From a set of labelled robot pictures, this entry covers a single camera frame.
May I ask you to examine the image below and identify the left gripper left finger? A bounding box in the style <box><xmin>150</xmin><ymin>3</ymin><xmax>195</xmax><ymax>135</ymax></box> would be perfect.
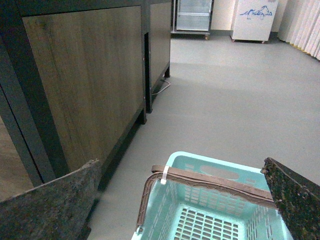
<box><xmin>0</xmin><ymin>159</ymin><xmax>102</xmax><ymax>240</ymax></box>

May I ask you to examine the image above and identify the white zip tie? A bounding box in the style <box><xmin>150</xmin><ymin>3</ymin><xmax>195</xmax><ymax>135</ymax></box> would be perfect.
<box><xmin>160</xmin><ymin>165</ymin><xmax>170</xmax><ymax>185</ymax></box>

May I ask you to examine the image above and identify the brown basket handle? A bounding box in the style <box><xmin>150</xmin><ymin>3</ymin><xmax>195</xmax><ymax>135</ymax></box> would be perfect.
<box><xmin>136</xmin><ymin>165</ymin><xmax>278</xmax><ymax>229</ymax></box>

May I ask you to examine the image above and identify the white power cable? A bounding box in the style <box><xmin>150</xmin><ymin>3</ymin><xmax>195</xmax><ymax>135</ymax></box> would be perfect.
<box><xmin>151</xmin><ymin>79</ymin><xmax>171</xmax><ymax>96</ymax></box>

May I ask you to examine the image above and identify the white chest freezer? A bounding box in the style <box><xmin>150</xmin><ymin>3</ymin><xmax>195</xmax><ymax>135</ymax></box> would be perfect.
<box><xmin>230</xmin><ymin>0</ymin><xmax>278</xmax><ymax>44</ymax></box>

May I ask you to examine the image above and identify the light blue plastic basket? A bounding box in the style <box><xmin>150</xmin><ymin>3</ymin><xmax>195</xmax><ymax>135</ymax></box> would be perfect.
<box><xmin>132</xmin><ymin>151</ymin><xmax>292</xmax><ymax>240</ymax></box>

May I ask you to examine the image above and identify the white curtain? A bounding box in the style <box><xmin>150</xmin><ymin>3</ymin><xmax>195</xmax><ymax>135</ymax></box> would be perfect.
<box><xmin>277</xmin><ymin>0</ymin><xmax>320</xmax><ymax>60</ymax></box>

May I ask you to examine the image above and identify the wooden display cabinet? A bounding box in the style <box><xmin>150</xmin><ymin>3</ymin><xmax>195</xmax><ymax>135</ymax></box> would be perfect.
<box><xmin>0</xmin><ymin>0</ymin><xmax>147</xmax><ymax>186</ymax></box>
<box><xmin>142</xmin><ymin>0</ymin><xmax>172</xmax><ymax>114</ymax></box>

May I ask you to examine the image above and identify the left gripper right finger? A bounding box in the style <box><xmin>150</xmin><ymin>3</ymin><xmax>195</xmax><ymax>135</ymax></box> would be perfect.
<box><xmin>261</xmin><ymin>157</ymin><xmax>320</xmax><ymax>240</ymax></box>

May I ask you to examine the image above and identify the glass door refrigerator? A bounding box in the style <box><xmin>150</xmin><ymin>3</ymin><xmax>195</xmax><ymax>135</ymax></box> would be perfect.
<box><xmin>171</xmin><ymin>0</ymin><xmax>214</xmax><ymax>40</ymax></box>

